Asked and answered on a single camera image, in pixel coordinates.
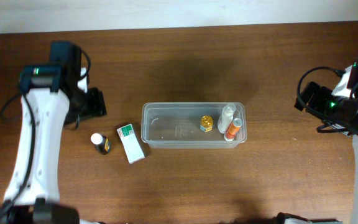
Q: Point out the orange tube white cap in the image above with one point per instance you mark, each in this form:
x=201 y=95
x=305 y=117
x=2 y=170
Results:
x=233 y=129

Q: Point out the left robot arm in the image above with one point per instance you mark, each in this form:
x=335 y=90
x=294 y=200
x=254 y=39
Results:
x=32 y=195

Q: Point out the white green medicine box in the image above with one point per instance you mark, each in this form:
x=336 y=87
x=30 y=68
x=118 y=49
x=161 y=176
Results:
x=131 y=145

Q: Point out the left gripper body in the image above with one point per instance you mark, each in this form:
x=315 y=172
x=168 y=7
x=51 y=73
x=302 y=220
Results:
x=88 y=104

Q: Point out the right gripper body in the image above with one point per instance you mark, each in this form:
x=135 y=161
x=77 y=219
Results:
x=322 y=101

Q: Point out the clear plastic container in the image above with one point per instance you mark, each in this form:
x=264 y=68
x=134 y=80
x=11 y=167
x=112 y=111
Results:
x=176 y=125

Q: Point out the dark syrup bottle white cap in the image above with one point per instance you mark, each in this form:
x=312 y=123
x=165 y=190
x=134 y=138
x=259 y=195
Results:
x=101 y=143

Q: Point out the white squeeze bottle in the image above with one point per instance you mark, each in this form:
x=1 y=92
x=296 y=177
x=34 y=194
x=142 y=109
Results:
x=226 y=117

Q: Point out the gold lid small jar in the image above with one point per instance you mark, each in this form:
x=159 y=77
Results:
x=206 y=123

